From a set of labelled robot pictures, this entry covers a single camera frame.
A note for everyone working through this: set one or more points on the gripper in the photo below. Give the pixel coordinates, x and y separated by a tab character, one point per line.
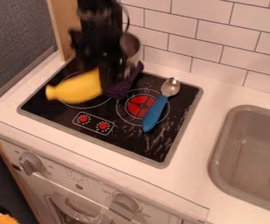
98	49

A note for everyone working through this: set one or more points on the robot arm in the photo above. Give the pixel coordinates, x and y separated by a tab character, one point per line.
98	14

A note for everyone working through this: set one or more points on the silver pot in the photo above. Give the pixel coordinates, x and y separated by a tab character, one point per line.
132	46

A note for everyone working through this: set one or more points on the purple cloth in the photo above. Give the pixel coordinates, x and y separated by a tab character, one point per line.
122	84

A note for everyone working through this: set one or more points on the toy stove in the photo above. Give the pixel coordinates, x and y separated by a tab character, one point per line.
133	131

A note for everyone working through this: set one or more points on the toy sink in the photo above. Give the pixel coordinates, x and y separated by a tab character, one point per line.
250	157

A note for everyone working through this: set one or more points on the yellow toy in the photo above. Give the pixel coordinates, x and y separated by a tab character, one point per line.
7	220

